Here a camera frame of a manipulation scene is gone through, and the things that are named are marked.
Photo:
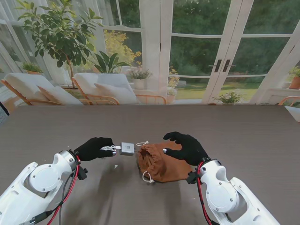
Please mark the white flowering potted plant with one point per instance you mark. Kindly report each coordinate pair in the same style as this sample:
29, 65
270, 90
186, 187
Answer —
228, 98

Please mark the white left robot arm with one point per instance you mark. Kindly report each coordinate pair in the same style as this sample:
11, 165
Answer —
42, 178

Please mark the green plant in orange pot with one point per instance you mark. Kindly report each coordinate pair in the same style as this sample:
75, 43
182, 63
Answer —
294, 82

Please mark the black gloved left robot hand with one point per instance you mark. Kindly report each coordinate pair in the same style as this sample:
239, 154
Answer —
90, 150

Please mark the silver charger head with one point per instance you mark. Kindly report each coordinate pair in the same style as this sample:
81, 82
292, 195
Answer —
127, 148

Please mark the yellow flowers in pale pot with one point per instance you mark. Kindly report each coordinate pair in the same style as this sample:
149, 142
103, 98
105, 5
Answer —
172, 93

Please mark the flowers in white pot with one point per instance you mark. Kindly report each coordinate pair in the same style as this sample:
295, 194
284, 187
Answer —
140, 82

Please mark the white french double door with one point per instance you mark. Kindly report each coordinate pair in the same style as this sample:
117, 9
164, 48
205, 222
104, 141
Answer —
230, 35

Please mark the orange curved chair frame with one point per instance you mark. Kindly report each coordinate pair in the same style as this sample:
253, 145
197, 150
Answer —
287, 100

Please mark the broad-leaf green plant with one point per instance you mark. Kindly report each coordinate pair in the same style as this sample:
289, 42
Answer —
107, 62

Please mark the dark object at table edge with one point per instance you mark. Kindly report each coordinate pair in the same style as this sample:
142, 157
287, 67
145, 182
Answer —
3, 110

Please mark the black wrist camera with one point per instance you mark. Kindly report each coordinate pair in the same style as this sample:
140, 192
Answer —
192, 178
82, 173

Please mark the small plant in terracotta pot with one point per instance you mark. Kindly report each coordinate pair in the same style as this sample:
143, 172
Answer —
31, 68

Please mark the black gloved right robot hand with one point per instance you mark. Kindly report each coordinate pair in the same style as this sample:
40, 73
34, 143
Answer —
191, 150

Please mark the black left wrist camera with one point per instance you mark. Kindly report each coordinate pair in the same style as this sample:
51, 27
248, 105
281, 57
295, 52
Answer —
82, 173

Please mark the white paper sheet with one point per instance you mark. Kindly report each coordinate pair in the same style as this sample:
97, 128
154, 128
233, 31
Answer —
294, 113

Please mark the orange rattan side chair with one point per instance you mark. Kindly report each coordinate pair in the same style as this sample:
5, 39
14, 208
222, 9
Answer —
152, 98

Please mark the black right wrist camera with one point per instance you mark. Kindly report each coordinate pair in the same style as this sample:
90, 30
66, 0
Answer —
192, 178

